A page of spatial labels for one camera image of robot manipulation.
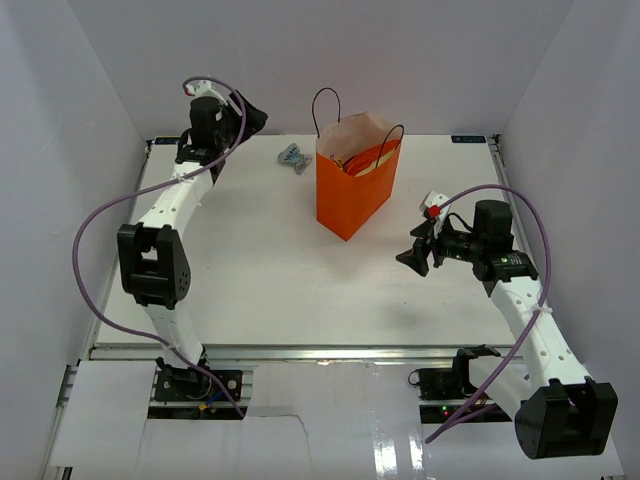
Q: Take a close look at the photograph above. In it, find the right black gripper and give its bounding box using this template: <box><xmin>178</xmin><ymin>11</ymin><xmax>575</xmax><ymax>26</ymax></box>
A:
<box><xmin>396</xmin><ymin>214</ymin><xmax>484</xmax><ymax>277</ymax></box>

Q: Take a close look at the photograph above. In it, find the silver blue snack packet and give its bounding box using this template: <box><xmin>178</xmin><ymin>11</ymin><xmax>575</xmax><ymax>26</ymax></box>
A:
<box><xmin>277</xmin><ymin>143</ymin><xmax>313</xmax><ymax>175</ymax></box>

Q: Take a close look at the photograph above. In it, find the large red chips bag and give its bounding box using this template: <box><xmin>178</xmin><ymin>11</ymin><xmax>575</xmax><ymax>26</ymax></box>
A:
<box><xmin>342</xmin><ymin>142</ymin><xmax>399</xmax><ymax>177</ymax></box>

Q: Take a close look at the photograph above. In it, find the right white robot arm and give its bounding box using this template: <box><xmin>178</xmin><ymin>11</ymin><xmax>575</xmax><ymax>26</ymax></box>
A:
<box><xmin>396</xmin><ymin>192</ymin><xmax>618</xmax><ymax>459</ymax></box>

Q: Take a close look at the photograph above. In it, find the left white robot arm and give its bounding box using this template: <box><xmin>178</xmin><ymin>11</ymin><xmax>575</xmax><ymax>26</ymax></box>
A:
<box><xmin>117</xmin><ymin>81</ymin><xmax>268</xmax><ymax>399</ymax></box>

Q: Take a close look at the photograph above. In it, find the orange paper bag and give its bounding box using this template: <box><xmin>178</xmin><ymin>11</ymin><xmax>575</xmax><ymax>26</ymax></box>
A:
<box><xmin>315</xmin><ymin>111</ymin><xmax>404</xmax><ymax>241</ymax></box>

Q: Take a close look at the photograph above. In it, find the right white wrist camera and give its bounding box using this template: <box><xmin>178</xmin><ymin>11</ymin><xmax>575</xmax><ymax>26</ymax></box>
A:
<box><xmin>419</xmin><ymin>191</ymin><xmax>449</xmax><ymax>220</ymax></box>

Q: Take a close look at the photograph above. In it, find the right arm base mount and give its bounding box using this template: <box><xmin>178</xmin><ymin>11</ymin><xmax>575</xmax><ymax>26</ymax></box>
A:
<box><xmin>407</xmin><ymin>367</ymin><xmax>476</xmax><ymax>401</ymax></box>

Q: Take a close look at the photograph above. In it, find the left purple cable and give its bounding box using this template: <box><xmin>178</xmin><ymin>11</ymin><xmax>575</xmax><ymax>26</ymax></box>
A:
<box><xmin>72</xmin><ymin>77</ymin><xmax>249</xmax><ymax>420</ymax></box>

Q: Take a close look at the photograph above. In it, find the purple cable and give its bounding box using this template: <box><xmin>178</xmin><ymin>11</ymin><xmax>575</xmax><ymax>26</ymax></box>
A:
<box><xmin>72</xmin><ymin>77</ymin><xmax>249</xmax><ymax>420</ymax></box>
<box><xmin>425</xmin><ymin>183</ymin><xmax>553</xmax><ymax>445</ymax></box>

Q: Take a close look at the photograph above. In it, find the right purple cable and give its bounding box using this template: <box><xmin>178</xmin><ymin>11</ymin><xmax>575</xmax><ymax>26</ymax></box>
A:
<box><xmin>425</xmin><ymin>183</ymin><xmax>553</xmax><ymax>445</ymax></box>

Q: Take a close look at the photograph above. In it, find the aluminium table frame rail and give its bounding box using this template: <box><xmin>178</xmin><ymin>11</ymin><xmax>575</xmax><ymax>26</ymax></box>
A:
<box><xmin>89</xmin><ymin>343</ymin><xmax>461</xmax><ymax>362</ymax></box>

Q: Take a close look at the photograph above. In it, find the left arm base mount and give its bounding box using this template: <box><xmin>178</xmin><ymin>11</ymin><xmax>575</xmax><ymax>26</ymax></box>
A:
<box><xmin>153</xmin><ymin>367</ymin><xmax>243</xmax><ymax>402</ymax></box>

